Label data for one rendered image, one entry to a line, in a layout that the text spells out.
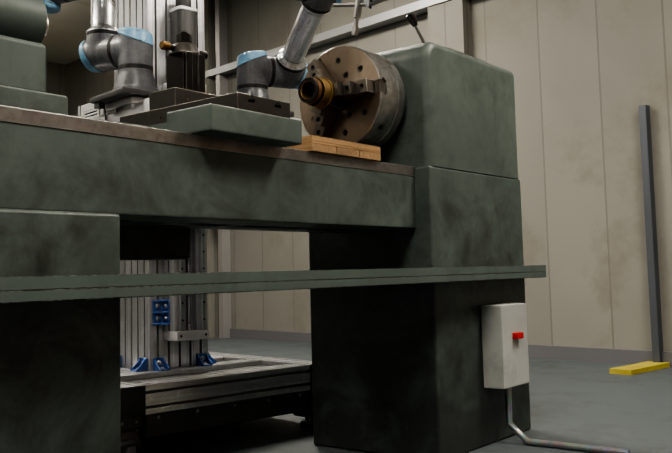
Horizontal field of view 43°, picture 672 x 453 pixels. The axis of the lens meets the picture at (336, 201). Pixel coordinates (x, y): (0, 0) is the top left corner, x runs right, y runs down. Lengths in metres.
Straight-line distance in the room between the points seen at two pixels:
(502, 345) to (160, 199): 1.32
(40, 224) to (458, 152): 1.47
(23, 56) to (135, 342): 1.59
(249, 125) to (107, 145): 0.35
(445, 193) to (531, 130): 2.87
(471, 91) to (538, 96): 2.65
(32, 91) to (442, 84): 1.34
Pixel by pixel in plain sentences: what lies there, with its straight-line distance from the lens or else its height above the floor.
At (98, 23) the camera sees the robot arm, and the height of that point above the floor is 1.42.
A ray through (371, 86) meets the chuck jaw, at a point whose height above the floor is 1.09.
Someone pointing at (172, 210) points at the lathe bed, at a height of 0.69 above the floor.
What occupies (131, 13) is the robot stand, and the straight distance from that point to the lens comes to 3.29.
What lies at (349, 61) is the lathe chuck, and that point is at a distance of 2.55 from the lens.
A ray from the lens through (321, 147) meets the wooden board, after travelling 2.17.
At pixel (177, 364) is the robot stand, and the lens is 3.12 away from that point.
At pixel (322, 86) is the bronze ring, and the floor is 1.09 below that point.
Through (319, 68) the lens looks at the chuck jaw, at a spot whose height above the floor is 1.17.
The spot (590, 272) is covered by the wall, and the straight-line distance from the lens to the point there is 5.16.
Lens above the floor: 0.56
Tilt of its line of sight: 5 degrees up
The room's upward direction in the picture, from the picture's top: 1 degrees counter-clockwise
